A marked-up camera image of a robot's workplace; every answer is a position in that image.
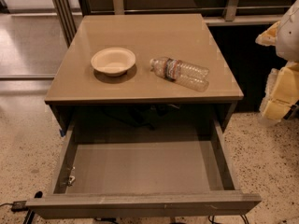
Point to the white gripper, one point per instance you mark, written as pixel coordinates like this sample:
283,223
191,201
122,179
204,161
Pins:
290,36

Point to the clear plastic water bottle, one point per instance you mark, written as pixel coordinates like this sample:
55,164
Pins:
188,75

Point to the grey drawer cabinet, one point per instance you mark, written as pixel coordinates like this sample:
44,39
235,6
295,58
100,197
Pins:
180,36

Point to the open grey top drawer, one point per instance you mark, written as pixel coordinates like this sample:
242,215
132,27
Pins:
176,166

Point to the metal drawer lock latch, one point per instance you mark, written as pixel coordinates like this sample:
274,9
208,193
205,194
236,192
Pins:
70,176

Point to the dark object on floor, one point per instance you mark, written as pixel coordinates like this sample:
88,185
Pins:
292,112

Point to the beige paper bowl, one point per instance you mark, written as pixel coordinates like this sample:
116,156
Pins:
113,62

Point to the black power adapter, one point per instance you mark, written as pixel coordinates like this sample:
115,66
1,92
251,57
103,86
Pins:
19,206

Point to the wooden shelf with metal frame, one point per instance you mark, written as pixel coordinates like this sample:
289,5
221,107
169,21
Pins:
215,12

